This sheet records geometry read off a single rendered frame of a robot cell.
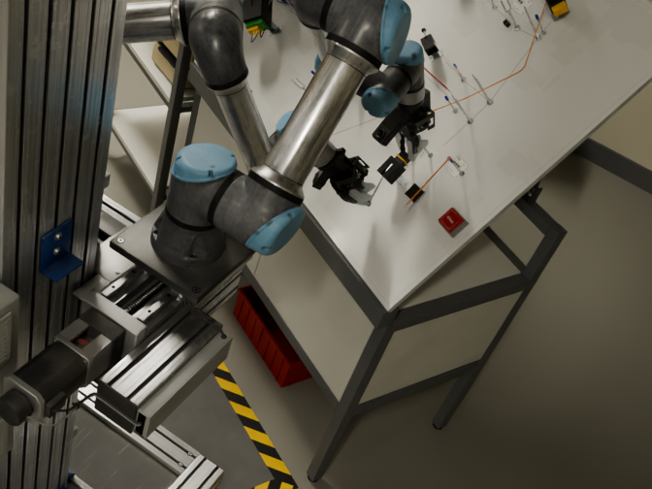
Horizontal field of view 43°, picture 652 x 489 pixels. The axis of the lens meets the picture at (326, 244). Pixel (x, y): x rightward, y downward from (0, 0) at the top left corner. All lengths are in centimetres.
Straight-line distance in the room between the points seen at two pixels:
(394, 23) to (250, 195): 40
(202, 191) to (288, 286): 109
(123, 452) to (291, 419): 69
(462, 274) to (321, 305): 43
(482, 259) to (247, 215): 120
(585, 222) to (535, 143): 236
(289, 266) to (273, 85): 57
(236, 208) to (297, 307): 110
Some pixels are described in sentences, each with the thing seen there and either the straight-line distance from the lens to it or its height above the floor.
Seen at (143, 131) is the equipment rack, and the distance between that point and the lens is 357.
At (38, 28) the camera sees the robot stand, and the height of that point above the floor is 170.
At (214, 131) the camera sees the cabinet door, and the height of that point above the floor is 70.
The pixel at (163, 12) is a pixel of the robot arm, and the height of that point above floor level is 146.
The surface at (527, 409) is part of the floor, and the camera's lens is 339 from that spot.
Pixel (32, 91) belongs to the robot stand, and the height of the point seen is 160.
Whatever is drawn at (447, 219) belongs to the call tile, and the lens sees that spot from 214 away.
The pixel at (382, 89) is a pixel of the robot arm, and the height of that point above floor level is 142.
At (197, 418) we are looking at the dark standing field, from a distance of 288.
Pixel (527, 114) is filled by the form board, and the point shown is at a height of 133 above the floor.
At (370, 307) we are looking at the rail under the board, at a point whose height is 84.
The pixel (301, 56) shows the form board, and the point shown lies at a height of 108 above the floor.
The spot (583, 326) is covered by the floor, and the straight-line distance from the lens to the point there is 389.
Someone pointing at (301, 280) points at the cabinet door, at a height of 60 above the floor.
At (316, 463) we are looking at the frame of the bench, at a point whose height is 10.
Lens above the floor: 233
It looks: 40 degrees down
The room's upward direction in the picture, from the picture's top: 21 degrees clockwise
